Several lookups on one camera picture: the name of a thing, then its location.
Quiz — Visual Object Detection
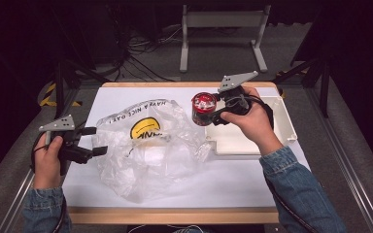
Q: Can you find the clear smiley-face plastic bag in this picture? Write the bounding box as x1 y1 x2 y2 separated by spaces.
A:
91 98 213 203

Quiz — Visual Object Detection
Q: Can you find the person's right hand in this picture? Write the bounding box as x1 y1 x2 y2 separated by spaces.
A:
220 86 285 157

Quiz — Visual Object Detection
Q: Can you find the person's left hand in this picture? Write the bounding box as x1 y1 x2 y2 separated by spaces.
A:
32 135 64 190

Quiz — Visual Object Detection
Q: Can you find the bundle of floor cables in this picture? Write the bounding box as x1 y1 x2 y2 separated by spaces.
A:
110 23 184 83

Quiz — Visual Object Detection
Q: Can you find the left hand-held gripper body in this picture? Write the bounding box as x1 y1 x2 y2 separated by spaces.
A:
38 115 94 176

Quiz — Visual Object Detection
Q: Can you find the yellow black hazard tape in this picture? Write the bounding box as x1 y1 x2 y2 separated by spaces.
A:
38 82 83 108

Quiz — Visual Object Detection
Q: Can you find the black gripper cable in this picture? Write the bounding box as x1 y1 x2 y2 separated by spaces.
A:
28 130 51 174
248 94 275 131

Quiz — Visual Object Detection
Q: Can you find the aluminium frame rail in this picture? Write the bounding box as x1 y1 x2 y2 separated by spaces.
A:
0 86 81 233
304 85 373 233

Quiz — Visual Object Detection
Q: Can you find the red-lidded can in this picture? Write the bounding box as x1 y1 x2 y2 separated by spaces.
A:
191 91 219 127

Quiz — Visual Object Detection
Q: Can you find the thin white cable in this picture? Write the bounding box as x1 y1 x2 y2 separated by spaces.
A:
135 223 205 233

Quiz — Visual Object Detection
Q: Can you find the black tripod stand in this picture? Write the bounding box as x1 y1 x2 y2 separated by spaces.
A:
52 57 111 120
271 56 331 119

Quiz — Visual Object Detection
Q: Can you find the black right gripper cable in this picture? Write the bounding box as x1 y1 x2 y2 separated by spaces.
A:
248 94 275 131

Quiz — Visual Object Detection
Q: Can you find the white metal stand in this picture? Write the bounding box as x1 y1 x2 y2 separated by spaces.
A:
179 3 272 74

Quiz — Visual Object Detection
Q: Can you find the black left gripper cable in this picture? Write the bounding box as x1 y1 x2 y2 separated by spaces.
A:
28 130 51 174

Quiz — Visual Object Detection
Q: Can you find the white plastic tray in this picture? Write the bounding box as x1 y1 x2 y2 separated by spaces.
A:
205 95 298 156

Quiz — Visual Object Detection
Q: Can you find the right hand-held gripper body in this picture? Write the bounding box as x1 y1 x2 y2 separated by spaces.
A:
218 71 259 117

